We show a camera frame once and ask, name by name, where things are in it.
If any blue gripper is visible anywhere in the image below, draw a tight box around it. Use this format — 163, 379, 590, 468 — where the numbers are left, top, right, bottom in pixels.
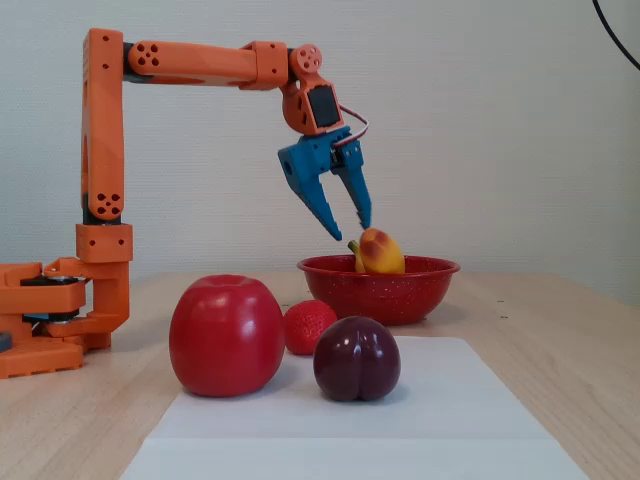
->
277, 126, 374, 242

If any yellow toy banana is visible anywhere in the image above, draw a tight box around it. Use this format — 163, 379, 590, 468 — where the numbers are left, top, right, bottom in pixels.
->
347, 227, 406, 275

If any orange robot base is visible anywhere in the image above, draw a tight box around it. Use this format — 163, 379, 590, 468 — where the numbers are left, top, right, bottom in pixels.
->
0, 262, 86, 380

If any red speckled enamel bowl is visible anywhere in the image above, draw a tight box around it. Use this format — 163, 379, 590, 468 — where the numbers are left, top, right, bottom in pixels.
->
296, 253, 462, 327

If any red toy strawberry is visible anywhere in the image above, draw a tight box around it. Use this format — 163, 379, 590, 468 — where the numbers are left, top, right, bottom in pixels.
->
282, 299, 339, 357

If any dark purple toy plum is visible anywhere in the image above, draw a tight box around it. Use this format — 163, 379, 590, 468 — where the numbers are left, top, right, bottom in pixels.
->
312, 315, 403, 403

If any red toy apple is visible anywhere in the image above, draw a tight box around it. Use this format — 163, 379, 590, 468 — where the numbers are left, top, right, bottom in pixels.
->
168, 273, 286, 399

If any white paper sheet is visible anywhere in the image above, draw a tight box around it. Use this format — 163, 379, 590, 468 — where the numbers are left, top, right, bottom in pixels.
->
119, 335, 591, 480

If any red white black servo cable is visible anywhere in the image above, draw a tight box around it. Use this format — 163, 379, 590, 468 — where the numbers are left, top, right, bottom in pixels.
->
332, 103, 370, 149

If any black hanging cable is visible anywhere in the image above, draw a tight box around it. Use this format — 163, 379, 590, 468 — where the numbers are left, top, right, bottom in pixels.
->
592, 0, 640, 72

